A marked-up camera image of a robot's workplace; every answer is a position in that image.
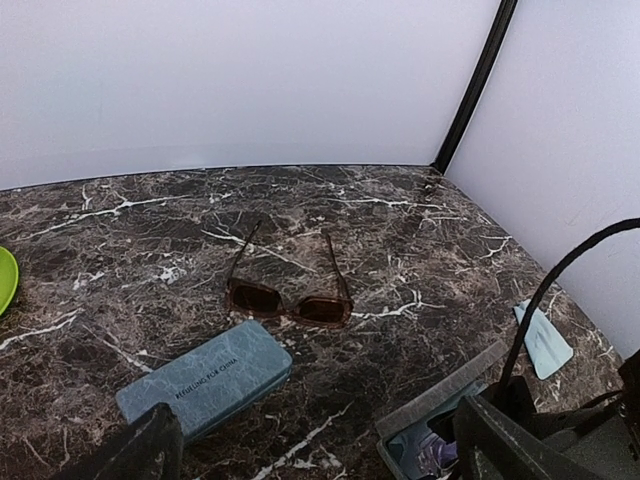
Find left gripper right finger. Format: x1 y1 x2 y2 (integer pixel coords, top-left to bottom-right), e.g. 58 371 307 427
454 396 590 479

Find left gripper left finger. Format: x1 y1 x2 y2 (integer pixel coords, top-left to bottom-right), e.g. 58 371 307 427
52 403 184 479

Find pink transparent sunglasses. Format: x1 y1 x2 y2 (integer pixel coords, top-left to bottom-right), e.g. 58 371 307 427
400 432 458 479

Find beige glasses case teal lining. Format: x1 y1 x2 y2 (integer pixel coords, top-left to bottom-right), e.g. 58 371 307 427
375 340 508 479

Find blue-grey glasses case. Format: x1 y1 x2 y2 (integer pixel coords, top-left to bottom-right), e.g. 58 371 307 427
116 320 292 443

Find light blue cloth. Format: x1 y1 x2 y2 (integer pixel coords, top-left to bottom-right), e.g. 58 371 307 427
524 308 574 380

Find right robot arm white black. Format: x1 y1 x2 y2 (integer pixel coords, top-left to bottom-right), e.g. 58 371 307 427
454 354 639 479

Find brown sunglasses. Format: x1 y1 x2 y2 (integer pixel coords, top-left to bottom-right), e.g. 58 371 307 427
226 220 354 330

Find green plate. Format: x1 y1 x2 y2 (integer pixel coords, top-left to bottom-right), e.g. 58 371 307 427
0 247 19 315

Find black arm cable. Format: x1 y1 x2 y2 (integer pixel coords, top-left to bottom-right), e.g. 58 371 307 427
499 217 640 396

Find right black frame post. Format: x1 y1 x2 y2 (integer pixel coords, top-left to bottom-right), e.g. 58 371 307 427
431 0 518 175

